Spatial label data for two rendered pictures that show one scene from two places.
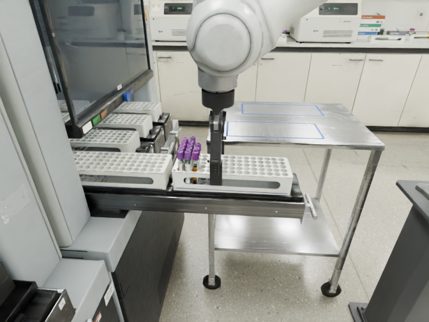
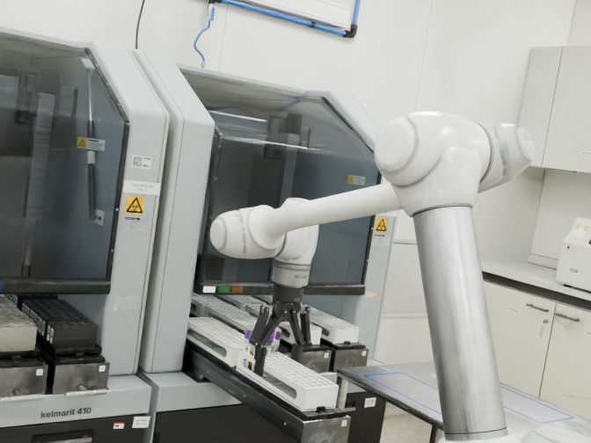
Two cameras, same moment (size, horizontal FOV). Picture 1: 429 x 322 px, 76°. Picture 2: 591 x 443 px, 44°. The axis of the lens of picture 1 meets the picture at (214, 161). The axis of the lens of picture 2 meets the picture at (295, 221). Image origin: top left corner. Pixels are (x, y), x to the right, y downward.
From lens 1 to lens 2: 1.48 m
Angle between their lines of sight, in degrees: 52
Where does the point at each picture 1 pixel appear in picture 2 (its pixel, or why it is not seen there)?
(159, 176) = (230, 351)
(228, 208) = (257, 403)
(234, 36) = (218, 229)
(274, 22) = (255, 229)
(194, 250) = not seen: outside the picture
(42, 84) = (187, 244)
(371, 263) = not seen: outside the picture
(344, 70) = not seen: outside the picture
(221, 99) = (278, 291)
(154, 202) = (218, 374)
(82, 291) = (121, 388)
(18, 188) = (133, 296)
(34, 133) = (164, 272)
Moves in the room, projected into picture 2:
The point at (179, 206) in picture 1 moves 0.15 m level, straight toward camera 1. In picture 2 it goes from (230, 386) to (186, 395)
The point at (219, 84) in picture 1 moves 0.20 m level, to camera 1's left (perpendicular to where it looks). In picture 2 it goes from (277, 277) to (229, 260)
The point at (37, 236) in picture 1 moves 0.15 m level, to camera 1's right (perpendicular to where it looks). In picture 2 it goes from (127, 337) to (155, 353)
